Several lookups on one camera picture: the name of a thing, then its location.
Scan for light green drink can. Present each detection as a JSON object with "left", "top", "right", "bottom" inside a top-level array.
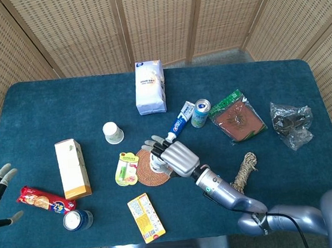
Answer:
[{"left": 189, "top": 97, "right": 213, "bottom": 129}]

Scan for red biscuit packet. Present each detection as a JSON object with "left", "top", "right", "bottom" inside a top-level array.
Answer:
[{"left": 14, "top": 182, "right": 77, "bottom": 219}]

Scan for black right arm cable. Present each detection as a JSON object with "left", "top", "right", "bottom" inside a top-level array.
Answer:
[{"left": 264, "top": 209, "right": 310, "bottom": 248}]

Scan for white paper bag package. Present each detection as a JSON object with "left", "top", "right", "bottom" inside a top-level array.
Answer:
[{"left": 132, "top": 59, "right": 168, "bottom": 116}]

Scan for blue can white lid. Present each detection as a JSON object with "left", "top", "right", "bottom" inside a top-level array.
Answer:
[{"left": 61, "top": 208, "right": 95, "bottom": 233}]

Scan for white paper cup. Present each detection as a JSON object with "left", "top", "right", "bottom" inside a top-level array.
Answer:
[
  {"left": 149, "top": 163, "right": 168, "bottom": 175},
  {"left": 148, "top": 153, "right": 167, "bottom": 172},
  {"left": 101, "top": 120, "right": 126, "bottom": 145}
]

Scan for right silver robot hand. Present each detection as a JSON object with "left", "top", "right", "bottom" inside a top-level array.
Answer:
[{"left": 140, "top": 131, "right": 202, "bottom": 182}]

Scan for tall cream carton box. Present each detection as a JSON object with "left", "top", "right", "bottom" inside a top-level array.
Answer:
[{"left": 53, "top": 137, "right": 93, "bottom": 201}]

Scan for blue white toothpaste tube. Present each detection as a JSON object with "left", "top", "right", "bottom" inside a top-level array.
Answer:
[{"left": 164, "top": 100, "right": 198, "bottom": 143}]

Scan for clear plastic bag dark contents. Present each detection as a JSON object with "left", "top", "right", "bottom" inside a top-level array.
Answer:
[{"left": 269, "top": 98, "right": 316, "bottom": 153}]

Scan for green lip balm blister pack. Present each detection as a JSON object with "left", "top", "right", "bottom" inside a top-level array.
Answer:
[{"left": 112, "top": 151, "right": 142, "bottom": 188}]

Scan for round woven brown coaster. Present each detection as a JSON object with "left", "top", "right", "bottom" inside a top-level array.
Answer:
[{"left": 134, "top": 145, "right": 173, "bottom": 188}]

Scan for green packaged brown cloth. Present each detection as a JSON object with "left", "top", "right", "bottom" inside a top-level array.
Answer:
[{"left": 206, "top": 86, "right": 269, "bottom": 146}]

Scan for yellow printed flat box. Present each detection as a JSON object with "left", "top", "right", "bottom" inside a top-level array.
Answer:
[{"left": 126, "top": 191, "right": 167, "bottom": 246}]

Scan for coiled beige rope bundle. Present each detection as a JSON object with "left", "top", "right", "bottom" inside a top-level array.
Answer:
[{"left": 228, "top": 151, "right": 260, "bottom": 196}]

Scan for blue felt table cover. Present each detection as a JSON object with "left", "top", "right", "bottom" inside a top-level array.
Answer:
[{"left": 0, "top": 56, "right": 332, "bottom": 248}]

